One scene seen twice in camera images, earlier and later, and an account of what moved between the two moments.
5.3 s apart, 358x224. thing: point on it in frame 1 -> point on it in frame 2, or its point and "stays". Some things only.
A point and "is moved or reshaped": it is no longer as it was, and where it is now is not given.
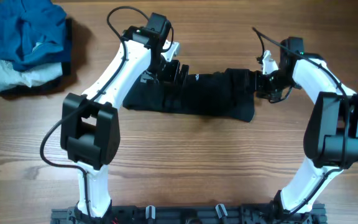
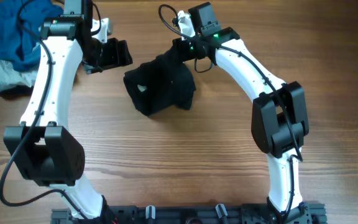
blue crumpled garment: [28, 33] stays
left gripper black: [183, 74] -> [117, 52]
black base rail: [264, 214] stays
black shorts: [230, 92] is moved or reshaped
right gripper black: [257, 82] -> [169, 66]
